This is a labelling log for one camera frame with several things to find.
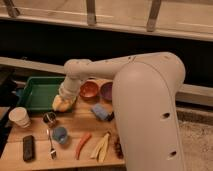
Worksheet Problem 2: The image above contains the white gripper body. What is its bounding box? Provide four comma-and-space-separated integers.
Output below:
59, 77, 81, 100

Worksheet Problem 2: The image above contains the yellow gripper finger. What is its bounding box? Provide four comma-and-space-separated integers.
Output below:
64, 100, 74, 111
52, 95, 62, 111

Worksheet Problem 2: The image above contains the yellow apple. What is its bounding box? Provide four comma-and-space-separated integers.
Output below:
57, 101, 66, 112

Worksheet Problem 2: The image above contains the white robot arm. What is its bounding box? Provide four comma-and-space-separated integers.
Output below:
59, 52, 186, 171

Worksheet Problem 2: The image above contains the metal cup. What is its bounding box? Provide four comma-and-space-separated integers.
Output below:
43, 112, 56, 127

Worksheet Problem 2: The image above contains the blue plastic cup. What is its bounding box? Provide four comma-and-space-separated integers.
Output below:
52, 127, 68, 144

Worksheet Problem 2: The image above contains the white paper cup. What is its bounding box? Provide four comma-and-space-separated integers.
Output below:
9, 107, 31, 128

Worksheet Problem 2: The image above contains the orange bowl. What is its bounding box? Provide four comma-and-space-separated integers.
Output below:
79, 81, 99, 99

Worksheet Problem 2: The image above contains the green plastic tray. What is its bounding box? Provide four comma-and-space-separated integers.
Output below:
18, 76, 64, 113

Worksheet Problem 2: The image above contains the blue sponge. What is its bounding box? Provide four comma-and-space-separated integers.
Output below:
91, 103, 109, 120

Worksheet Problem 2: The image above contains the purple bowl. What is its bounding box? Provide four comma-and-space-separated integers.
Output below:
100, 82, 113, 101

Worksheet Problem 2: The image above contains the black marker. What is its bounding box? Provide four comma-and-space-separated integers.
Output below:
107, 112, 114, 122

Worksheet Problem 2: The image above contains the dark chocolate bar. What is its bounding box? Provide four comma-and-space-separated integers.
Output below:
23, 135, 35, 162

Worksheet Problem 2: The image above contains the silver fork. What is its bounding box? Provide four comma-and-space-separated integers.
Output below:
46, 129, 57, 159

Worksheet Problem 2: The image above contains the banana peel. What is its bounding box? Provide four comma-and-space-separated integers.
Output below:
90, 133, 110, 163

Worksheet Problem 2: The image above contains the bunch of dark grapes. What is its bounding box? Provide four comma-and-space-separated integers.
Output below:
114, 136, 124, 159

